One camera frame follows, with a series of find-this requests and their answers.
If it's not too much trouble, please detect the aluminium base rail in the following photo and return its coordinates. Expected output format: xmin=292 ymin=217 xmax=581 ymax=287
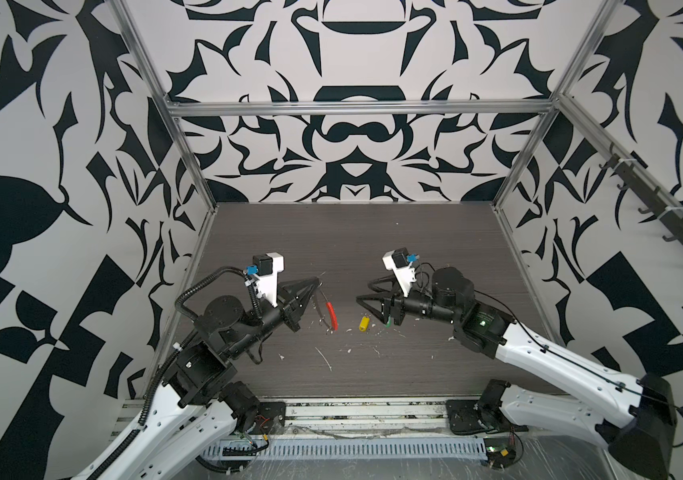
xmin=118 ymin=395 xmax=621 ymax=442

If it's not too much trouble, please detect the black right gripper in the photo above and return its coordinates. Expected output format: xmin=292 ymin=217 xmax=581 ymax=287
xmin=359 ymin=274 xmax=465 ymax=329

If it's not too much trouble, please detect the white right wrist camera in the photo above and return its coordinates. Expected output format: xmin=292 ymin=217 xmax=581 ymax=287
xmin=383 ymin=248 xmax=419 ymax=297

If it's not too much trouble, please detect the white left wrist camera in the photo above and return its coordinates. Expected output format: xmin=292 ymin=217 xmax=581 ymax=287
xmin=245 ymin=252 xmax=284 ymax=307

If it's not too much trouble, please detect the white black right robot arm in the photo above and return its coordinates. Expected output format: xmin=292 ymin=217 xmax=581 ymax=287
xmin=357 ymin=267 xmax=679 ymax=479

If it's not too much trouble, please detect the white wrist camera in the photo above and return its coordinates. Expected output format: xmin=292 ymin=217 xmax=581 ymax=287
xmin=245 ymin=252 xmax=284 ymax=307
xmin=383 ymin=248 xmax=419 ymax=297

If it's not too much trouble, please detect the black corrugated cable conduit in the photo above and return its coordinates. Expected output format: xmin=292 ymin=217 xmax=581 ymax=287
xmin=174 ymin=266 xmax=252 ymax=322

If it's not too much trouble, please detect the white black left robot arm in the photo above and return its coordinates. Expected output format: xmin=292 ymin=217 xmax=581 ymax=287
xmin=79 ymin=266 xmax=321 ymax=479

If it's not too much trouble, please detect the white slotted cable duct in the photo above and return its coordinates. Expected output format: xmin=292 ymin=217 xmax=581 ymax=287
xmin=201 ymin=437 xmax=487 ymax=461

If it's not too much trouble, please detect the grey wall hook rack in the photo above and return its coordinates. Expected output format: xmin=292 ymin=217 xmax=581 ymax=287
xmin=601 ymin=143 xmax=683 ymax=248

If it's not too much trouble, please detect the yellow plastic key tag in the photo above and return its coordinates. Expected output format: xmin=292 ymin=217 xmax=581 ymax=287
xmin=359 ymin=316 xmax=371 ymax=332

